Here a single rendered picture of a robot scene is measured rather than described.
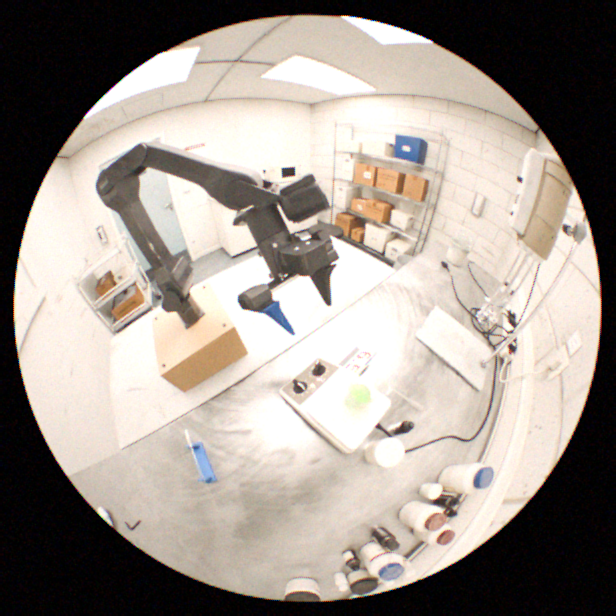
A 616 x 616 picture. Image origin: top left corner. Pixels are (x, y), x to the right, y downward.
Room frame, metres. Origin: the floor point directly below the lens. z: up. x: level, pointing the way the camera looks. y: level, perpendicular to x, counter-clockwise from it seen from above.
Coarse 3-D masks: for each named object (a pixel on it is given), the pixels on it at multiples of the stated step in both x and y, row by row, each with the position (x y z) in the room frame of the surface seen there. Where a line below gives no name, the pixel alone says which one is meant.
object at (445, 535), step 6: (444, 528) -0.25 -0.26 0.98; (450, 528) -0.26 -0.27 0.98; (414, 534) -0.27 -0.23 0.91; (420, 534) -0.26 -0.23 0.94; (426, 534) -0.25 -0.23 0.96; (432, 534) -0.25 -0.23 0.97; (438, 534) -0.25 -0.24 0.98; (444, 534) -0.25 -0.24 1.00; (450, 534) -0.26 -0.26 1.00; (426, 540) -0.27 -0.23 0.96; (432, 540) -0.27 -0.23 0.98; (438, 540) -0.26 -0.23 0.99; (444, 540) -0.27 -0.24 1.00; (450, 540) -0.28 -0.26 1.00
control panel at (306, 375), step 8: (320, 360) 0.20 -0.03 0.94; (312, 368) 0.17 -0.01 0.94; (328, 368) 0.17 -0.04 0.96; (336, 368) 0.16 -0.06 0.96; (296, 376) 0.16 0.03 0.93; (304, 376) 0.15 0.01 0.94; (312, 376) 0.15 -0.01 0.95; (320, 376) 0.15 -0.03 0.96; (328, 376) 0.14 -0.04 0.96; (288, 384) 0.14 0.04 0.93; (320, 384) 0.13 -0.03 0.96; (288, 392) 0.12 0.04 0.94; (304, 392) 0.11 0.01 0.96; (312, 392) 0.11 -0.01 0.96; (296, 400) 0.09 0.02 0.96; (304, 400) 0.09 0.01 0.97
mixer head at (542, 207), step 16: (528, 160) 0.26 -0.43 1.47; (544, 160) 0.23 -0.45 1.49; (560, 160) 0.19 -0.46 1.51; (528, 176) 0.25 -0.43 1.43; (544, 176) 0.22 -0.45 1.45; (560, 176) 0.19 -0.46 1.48; (528, 192) 0.24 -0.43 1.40; (544, 192) 0.21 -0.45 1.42; (560, 192) 0.18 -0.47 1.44; (512, 208) 0.29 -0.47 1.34; (528, 208) 0.23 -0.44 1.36; (544, 208) 0.20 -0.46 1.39; (560, 208) 0.17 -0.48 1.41; (512, 224) 0.25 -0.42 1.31; (528, 224) 0.22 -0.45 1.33; (544, 224) 0.19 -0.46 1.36; (560, 224) 0.17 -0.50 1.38; (528, 240) 0.21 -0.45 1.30; (544, 240) 0.18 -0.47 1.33; (544, 256) 0.17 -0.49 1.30
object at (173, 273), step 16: (128, 176) 0.26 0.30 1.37; (112, 192) 0.22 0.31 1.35; (128, 192) 0.25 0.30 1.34; (112, 208) 0.23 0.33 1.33; (128, 208) 0.24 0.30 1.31; (144, 208) 0.27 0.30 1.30; (128, 224) 0.24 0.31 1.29; (144, 224) 0.25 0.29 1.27; (144, 240) 0.24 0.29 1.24; (160, 240) 0.27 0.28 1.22; (144, 256) 0.24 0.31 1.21; (160, 256) 0.25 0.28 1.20; (160, 272) 0.24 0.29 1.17; (176, 272) 0.25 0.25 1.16; (192, 272) 0.30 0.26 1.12; (160, 288) 0.23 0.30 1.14; (176, 288) 0.23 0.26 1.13
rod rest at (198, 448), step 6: (192, 444) -0.03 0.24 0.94; (198, 444) -0.03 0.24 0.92; (198, 450) -0.04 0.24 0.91; (204, 450) -0.04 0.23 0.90; (198, 456) -0.06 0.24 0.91; (204, 456) -0.05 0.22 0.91; (198, 462) -0.07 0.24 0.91; (204, 462) -0.07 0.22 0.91; (204, 468) -0.08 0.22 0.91; (210, 468) -0.08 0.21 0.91; (204, 474) -0.10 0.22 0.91; (210, 474) -0.09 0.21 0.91; (198, 480) -0.11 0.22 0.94; (210, 480) -0.11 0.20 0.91; (216, 480) -0.11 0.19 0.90
